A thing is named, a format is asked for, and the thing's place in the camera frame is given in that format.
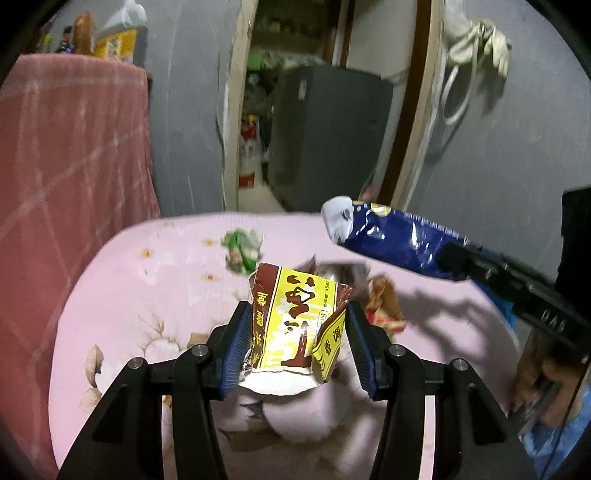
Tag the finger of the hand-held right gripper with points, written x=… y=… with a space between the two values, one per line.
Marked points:
x=480 y=272

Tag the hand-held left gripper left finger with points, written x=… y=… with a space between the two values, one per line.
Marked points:
x=235 y=350

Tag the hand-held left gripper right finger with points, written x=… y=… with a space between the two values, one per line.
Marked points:
x=362 y=350

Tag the yellow brown snack packet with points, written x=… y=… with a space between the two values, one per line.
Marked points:
x=295 y=323

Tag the blue snack bag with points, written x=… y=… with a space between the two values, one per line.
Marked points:
x=397 y=240

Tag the orange crumpled wrapper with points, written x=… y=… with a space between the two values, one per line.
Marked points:
x=385 y=304

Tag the silver foil wrapper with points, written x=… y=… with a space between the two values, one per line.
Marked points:
x=344 y=272

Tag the pink floral cloth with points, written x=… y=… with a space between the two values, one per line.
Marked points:
x=161 y=286

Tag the green crumpled wrapper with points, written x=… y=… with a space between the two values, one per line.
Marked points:
x=240 y=251

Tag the white red sack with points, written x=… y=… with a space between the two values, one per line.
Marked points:
x=248 y=157

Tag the grey cabinet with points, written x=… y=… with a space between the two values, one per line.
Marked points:
x=323 y=138

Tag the pink checkered blanket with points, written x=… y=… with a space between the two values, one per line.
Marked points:
x=69 y=161

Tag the yellow box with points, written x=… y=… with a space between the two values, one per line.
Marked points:
x=117 y=46

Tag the orange bottle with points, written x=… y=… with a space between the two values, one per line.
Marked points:
x=84 y=34

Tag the dark bottle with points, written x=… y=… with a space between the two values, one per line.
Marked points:
x=65 y=44

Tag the wooden door frame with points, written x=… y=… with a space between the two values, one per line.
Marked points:
x=233 y=138

